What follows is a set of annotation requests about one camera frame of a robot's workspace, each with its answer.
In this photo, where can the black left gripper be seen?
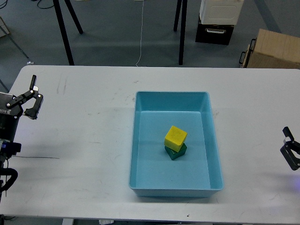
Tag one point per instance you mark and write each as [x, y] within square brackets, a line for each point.
[8, 117]

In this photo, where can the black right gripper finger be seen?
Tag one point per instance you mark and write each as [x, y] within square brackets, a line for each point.
[290, 146]

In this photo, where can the green cube block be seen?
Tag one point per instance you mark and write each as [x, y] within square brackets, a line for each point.
[173, 154]

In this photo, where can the yellow cube block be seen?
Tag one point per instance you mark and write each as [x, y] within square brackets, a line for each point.
[175, 138]

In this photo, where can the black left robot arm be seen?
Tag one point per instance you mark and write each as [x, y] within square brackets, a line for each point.
[31, 102]

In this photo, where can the brown cardboard box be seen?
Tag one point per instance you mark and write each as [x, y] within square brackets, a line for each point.
[275, 50]

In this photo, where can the black storage box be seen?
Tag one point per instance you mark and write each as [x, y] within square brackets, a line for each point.
[214, 33]

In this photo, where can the white storage box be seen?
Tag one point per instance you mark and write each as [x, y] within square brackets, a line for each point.
[220, 12]

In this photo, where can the light blue plastic bin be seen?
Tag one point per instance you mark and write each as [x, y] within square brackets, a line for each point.
[198, 172]

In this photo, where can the black right stand legs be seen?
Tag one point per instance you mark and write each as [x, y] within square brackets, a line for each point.
[181, 15]

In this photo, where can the grey chair frame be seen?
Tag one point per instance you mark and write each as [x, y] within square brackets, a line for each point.
[12, 58]

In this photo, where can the black metal cart handle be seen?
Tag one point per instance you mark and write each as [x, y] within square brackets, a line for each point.
[245, 55]

